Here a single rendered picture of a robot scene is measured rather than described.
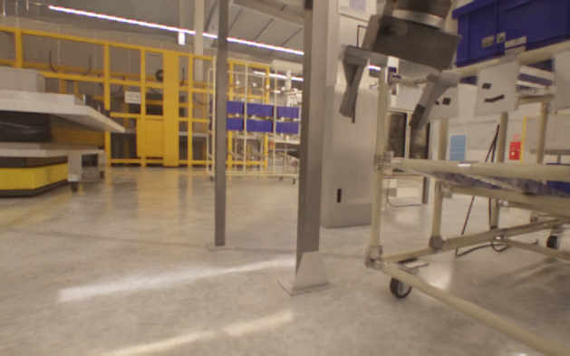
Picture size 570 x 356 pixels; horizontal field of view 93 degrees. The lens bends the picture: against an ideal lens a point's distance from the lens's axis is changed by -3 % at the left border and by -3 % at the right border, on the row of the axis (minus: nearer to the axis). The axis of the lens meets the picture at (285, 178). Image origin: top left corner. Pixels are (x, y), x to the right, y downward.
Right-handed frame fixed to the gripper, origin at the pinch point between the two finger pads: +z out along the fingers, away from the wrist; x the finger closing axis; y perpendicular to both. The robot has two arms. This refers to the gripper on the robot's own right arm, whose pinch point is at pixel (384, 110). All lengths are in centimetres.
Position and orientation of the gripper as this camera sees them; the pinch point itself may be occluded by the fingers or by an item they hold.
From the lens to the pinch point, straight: 51.5
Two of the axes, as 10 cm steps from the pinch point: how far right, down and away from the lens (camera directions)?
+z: -2.0, 8.7, 4.5
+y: 1.0, 4.8, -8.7
